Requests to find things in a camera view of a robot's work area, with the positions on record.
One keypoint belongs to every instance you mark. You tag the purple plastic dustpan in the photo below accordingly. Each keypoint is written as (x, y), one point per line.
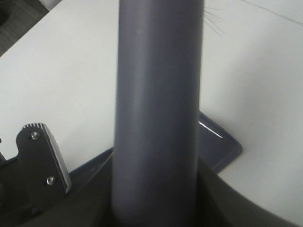
(217, 148)

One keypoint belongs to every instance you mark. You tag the purple hand brush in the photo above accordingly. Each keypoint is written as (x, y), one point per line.
(157, 99)

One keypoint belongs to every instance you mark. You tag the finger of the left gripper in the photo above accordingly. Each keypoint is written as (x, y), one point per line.
(42, 164)

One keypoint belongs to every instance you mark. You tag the chrome wire rack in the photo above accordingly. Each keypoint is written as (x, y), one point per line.
(222, 16)

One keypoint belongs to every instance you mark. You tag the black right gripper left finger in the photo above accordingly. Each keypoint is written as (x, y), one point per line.
(87, 204)

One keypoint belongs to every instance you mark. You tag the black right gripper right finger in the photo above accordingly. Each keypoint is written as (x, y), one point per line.
(219, 205)

